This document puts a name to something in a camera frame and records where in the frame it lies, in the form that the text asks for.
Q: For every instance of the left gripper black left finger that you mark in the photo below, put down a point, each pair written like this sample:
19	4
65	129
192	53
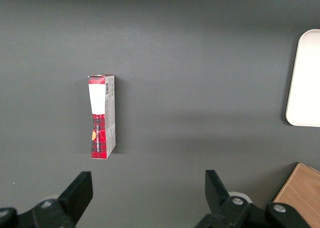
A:
72	200

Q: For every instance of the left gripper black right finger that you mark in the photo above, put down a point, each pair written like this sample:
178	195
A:
220	203

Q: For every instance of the red plaid cardboard box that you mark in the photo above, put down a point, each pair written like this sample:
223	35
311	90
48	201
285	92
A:
102	117

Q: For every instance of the white plastic tray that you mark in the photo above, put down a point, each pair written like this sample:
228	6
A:
306	82

